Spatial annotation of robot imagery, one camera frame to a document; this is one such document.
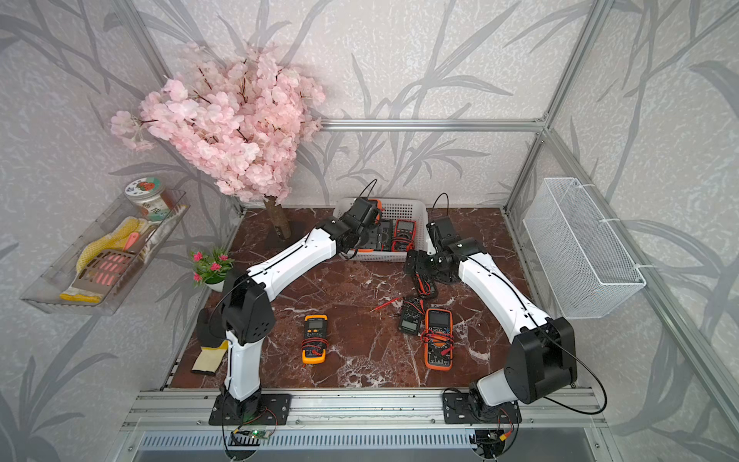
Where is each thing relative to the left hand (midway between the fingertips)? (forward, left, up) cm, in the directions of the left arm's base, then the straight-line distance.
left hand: (371, 235), depth 90 cm
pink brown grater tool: (-24, +56, +17) cm, 63 cm away
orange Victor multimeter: (-8, 0, +6) cm, 10 cm away
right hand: (-11, -14, -1) cm, 18 cm away
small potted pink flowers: (-10, +49, -5) cm, 50 cm away
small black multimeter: (-21, -12, -13) cm, 28 cm away
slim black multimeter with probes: (-11, -18, -13) cm, 24 cm away
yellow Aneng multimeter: (-28, +16, -13) cm, 35 cm away
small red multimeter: (+9, -11, -11) cm, 19 cm away
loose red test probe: (-15, -5, -17) cm, 24 cm away
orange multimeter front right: (-28, -20, -13) cm, 37 cm away
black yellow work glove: (-29, +46, -15) cm, 56 cm away
